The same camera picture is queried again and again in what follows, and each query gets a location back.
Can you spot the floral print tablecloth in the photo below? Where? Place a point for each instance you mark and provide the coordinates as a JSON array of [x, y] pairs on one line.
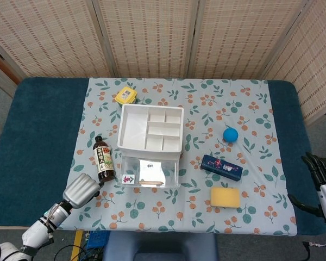
[[157, 209]]

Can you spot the tan wooden stick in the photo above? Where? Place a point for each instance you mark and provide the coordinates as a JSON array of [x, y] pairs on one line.
[[150, 182]]

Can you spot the dark sauce bottle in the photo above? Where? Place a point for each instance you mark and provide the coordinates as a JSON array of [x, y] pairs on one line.
[[104, 160]]

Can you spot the white mahjong tile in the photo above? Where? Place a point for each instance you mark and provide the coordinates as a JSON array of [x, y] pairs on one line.
[[128, 179]]

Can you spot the clear plastic drawer with tile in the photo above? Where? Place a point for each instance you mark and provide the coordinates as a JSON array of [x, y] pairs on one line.
[[171, 171]]

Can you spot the yellow lidded container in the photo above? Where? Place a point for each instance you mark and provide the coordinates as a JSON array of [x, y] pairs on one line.
[[125, 95]]

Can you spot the blue padded seat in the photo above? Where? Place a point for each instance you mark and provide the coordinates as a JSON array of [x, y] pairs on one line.
[[160, 247]]

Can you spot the white plastic drawer organizer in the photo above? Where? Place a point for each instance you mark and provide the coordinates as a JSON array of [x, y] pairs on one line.
[[133, 127]]

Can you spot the navy blue floral box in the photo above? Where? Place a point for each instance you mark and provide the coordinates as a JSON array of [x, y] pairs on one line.
[[221, 167]]

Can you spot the blue ball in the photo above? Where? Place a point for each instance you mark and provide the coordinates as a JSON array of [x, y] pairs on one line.
[[231, 136]]

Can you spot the yellow sponge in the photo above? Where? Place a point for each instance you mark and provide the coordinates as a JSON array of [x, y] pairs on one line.
[[225, 197]]

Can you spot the blue plastic basket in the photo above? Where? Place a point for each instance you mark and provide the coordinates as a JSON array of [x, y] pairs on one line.
[[97, 239]]

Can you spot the teal table cover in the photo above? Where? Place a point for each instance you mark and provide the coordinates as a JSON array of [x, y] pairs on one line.
[[38, 149]]

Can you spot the brown wooden panel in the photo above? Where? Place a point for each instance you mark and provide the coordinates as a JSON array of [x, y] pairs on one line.
[[5, 68]]

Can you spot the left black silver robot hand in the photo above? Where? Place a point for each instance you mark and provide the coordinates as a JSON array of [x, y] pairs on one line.
[[81, 191]]

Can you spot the bamboo folding screen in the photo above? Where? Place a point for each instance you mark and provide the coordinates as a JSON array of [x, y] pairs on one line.
[[152, 35]]

